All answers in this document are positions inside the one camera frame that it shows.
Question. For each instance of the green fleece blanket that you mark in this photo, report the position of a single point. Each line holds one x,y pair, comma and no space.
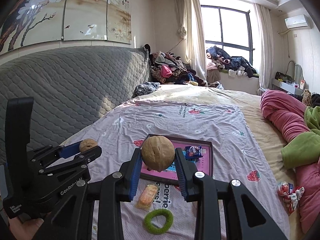
304,148

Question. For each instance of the pink and blue book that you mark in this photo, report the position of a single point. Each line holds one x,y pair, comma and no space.
204,164

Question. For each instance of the red white candy packet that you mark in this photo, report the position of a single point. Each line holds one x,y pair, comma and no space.
291,195

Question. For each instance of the right cream curtain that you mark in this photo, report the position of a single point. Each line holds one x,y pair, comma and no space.
266,44

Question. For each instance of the clothes pile on windowsill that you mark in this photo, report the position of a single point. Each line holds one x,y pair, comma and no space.
235,63

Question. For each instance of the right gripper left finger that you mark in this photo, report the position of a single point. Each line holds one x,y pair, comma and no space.
116,188

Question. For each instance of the brown walnut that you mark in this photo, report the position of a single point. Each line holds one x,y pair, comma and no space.
158,153
87,144

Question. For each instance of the cream curtain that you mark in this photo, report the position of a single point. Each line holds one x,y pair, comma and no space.
190,29
266,44

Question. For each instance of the person's left hand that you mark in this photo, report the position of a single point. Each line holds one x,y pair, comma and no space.
26,230

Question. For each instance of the pink rolled blanket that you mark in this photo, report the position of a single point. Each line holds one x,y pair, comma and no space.
287,114

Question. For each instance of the green hair scrunchie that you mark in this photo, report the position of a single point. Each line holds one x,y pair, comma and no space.
153,229

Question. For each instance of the orange cake packet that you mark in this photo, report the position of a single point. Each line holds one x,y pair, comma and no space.
147,196

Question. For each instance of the left cream curtain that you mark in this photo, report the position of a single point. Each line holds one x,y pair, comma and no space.
190,29

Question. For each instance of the dark patterned cloth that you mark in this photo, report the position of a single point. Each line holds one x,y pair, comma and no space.
146,88

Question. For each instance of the pink strawberry bed sheet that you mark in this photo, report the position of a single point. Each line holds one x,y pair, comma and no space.
230,152

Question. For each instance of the floral wall painting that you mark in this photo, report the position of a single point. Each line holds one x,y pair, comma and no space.
38,21

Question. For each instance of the white side desk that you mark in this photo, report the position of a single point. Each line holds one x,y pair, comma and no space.
286,83

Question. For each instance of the clothes pile by headboard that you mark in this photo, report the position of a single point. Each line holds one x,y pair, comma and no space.
166,68

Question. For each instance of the grey quilted headboard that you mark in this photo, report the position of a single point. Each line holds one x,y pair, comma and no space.
72,88

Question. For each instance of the white air conditioner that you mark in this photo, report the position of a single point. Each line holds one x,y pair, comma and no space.
299,21

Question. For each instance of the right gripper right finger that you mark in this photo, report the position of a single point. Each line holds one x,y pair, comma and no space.
245,217

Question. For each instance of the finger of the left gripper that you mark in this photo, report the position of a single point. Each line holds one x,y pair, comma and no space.
70,150
79,159

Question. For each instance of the blue cookie packet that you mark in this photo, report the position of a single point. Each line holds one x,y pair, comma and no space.
193,152

